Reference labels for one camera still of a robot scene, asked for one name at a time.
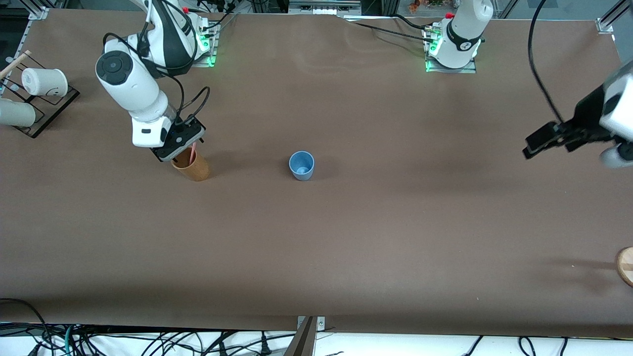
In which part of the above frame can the blue cup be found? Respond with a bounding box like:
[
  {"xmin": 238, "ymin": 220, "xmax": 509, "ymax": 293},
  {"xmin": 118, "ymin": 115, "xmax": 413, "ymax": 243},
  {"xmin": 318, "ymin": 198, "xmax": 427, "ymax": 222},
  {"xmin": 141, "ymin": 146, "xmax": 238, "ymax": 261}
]
[{"xmin": 289, "ymin": 151, "xmax": 315, "ymax": 181}]

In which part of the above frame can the brown bamboo cup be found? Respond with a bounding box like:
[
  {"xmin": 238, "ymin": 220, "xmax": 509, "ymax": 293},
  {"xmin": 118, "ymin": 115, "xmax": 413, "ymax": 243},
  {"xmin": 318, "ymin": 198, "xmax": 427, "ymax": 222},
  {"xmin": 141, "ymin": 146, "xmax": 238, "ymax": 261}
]
[{"xmin": 171, "ymin": 147, "xmax": 211, "ymax": 181}]

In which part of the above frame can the black cup rack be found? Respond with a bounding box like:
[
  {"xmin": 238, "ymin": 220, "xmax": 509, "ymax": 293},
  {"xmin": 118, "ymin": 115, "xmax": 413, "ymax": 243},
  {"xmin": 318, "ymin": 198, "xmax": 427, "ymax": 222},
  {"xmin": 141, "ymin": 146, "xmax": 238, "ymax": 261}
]
[{"xmin": 0, "ymin": 52, "xmax": 81, "ymax": 139}]

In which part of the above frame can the white cup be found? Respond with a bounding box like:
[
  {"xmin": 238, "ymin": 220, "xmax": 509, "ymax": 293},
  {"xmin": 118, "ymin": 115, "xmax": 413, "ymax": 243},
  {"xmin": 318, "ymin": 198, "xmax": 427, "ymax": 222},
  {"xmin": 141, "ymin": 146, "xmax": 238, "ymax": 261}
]
[{"xmin": 22, "ymin": 67, "xmax": 69, "ymax": 97}]

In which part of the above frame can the grey-white cup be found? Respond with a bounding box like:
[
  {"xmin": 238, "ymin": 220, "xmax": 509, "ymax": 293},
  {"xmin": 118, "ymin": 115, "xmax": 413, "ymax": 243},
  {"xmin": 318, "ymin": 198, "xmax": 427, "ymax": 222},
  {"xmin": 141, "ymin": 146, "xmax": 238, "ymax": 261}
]
[{"xmin": 0, "ymin": 99, "xmax": 37, "ymax": 127}]

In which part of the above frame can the round wooden disc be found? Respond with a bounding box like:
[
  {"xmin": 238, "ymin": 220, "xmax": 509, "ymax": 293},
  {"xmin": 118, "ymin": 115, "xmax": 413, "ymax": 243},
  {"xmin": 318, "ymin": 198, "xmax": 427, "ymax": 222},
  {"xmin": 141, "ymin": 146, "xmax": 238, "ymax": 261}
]
[{"xmin": 616, "ymin": 246, "xmax": 633, "ymax": 288}]

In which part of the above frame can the wooden stick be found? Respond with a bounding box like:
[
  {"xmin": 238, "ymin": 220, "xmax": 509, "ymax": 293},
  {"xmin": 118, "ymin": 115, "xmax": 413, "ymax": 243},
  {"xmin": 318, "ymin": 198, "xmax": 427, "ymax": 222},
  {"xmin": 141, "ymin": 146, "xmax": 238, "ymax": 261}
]
[{"xmin": 0, "ymin": 50, "xmax": 32, "ymax": 80}]

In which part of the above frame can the grey power strip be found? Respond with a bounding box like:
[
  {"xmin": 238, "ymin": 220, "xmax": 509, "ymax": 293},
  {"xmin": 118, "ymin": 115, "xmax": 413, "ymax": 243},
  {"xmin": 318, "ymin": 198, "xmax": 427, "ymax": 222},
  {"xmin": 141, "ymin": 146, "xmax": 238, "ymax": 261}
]
[{"xmin": 288, "ymin": 0, "xmax": 362, "ymax": 15}]

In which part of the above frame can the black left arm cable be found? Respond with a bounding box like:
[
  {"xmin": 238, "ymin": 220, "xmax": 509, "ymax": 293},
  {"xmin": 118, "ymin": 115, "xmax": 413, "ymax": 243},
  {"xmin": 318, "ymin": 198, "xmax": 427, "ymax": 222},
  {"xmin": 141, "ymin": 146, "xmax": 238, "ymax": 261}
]
[{"xmin": 528, "ymin": 0, "xmax": 565, "ymax": 125}]

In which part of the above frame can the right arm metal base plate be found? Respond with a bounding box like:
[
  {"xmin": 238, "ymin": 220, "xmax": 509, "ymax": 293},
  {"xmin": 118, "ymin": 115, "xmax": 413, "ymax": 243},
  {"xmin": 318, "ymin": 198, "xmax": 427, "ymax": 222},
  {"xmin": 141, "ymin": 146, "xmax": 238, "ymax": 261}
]
[{"xmin": 190, "ymin": 22, "xmax": 217, "ymax": 68}]

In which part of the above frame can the aluminium frame corner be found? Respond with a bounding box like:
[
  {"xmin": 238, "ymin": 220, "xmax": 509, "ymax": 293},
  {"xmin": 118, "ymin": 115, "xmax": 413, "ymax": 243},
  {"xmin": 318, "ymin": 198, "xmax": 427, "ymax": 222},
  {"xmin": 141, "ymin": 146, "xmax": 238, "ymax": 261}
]
[
  {"xmin": 27, "ymin": 0, "xmax": 51, "ymax": 20},
  {"xmin": 596, "ymin": 0, "xmax": 633, "ymax": 34}
]

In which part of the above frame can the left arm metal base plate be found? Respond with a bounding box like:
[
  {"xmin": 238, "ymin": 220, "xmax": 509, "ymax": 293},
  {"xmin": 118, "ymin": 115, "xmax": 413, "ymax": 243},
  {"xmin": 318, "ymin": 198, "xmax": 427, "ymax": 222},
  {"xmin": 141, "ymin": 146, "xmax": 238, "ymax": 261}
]
[{"xmin": 425, "ymin": 29, "xmax": 477, "ymax": 74}]

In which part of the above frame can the black cable bundle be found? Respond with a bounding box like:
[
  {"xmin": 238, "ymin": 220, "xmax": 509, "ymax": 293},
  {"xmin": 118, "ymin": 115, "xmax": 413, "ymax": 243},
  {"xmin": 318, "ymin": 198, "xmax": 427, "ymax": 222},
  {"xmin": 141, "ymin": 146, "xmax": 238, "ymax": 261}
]
[{"xmin": 197, "ymin": 0, "xmax": 239, "ymax": 31}]

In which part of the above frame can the black cable on table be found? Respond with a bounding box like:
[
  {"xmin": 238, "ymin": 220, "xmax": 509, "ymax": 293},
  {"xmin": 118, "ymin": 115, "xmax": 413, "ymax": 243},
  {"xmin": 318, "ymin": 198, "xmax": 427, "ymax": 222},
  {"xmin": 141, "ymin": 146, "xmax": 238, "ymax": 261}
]
[{"xmin": 341, "ymin": 14, "xmax": 437, "ymax": 43}]

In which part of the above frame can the black looping cable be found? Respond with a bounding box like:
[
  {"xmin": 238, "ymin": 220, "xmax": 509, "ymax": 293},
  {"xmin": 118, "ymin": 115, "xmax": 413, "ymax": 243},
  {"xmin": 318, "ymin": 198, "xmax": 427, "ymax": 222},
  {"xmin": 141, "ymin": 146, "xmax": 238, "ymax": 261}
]
[{"xmin": 0, "ymin": 298, "xmax": 56, "ymax": 356}]

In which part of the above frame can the metal bracket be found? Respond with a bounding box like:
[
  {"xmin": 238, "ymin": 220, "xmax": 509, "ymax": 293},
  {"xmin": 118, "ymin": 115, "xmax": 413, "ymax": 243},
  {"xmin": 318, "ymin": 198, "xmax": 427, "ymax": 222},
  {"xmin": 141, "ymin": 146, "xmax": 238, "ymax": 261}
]
[{"xmin": 297, "ymin": 315, "xmax": 326, "ymax": 331}]

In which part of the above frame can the grey frame beam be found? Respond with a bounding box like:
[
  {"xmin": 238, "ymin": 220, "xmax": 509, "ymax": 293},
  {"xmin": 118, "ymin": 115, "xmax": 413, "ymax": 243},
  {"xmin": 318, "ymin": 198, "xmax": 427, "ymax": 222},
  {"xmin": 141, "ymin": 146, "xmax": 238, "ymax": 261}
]
[{"xmin": 283, "ymin": 316, "xmax": 317, "ymax": 356}]

